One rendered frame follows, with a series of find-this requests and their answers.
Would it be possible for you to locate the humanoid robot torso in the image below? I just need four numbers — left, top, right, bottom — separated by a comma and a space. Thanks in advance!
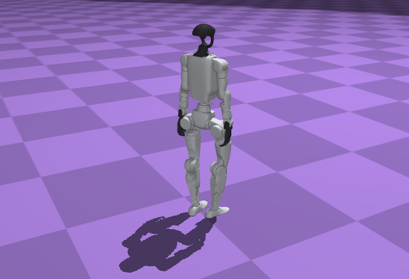
187, 49, 219, 130

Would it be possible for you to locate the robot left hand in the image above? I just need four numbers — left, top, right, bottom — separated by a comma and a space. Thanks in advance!
177, 109, 186, 136

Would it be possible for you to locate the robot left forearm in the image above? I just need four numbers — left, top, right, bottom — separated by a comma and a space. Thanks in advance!
178, 86, 190, 116

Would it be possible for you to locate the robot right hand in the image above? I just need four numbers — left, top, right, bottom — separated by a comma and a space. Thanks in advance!
219, 121, 233, 147

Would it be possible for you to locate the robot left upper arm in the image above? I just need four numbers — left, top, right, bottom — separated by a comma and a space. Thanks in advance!
180, 54, 190, 91

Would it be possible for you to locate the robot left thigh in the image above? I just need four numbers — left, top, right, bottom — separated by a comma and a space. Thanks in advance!
180, 114, 201, 172

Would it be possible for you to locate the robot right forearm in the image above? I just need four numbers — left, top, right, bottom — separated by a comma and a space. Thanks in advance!
220, 91, 233, 127

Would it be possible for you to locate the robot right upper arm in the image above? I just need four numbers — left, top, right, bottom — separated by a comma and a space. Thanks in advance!
212, 58, 229, 100

